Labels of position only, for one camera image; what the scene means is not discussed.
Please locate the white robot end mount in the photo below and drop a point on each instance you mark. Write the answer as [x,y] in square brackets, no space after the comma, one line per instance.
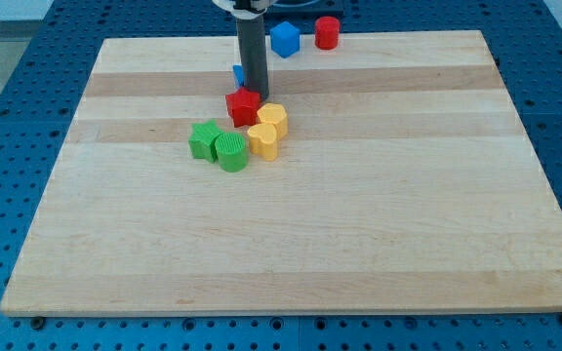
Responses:
[245,9]

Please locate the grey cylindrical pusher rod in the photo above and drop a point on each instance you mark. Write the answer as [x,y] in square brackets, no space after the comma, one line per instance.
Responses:
[251,41]

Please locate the red cylinder block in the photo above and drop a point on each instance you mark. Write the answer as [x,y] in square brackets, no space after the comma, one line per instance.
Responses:
[327,33]

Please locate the red star block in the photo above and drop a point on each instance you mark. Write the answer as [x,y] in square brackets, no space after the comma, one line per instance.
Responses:
[242,107]

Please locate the blue cube block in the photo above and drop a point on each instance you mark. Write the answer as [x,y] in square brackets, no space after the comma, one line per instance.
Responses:
[285,39]

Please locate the wooden board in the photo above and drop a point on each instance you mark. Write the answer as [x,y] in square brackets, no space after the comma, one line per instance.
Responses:
[407,184]

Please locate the dark blue base plate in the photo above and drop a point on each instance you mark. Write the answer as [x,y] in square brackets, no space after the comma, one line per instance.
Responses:
[305,8]

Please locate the green star block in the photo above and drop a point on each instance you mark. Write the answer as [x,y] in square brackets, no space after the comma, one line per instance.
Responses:
[202,140]

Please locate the blue triangle block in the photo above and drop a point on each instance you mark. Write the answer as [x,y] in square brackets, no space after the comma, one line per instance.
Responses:
[238,75]

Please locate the yellow heart block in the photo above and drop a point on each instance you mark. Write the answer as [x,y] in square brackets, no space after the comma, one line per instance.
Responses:
[263,141]

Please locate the green cylinder block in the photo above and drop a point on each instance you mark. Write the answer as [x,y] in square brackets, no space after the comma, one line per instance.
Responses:
[232,152]

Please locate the yellow hexagon block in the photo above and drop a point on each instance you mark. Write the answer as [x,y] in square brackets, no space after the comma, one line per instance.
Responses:
[275,114]

